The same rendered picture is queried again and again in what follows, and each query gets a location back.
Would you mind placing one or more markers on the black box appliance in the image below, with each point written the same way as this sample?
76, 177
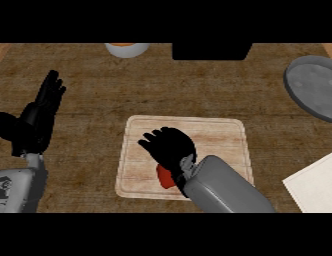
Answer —
212, 51

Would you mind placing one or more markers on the red bell pepper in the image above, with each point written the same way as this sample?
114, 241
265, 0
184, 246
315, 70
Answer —
166, 177

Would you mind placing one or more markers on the grey round pan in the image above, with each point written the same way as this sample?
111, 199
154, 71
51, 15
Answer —
321, 88

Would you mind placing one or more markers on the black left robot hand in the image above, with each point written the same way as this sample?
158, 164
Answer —
34, 123

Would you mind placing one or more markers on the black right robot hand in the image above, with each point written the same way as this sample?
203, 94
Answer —
172, 146

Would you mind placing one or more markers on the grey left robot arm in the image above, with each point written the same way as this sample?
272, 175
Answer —
15, 190

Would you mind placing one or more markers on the white cup with orange content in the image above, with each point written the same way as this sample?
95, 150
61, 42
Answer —
127, 50

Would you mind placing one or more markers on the white flat cloth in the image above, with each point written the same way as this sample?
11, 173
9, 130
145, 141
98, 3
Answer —
327, 183

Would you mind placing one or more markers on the pale wooden cutting board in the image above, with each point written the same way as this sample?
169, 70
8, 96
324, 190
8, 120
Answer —
213, 140

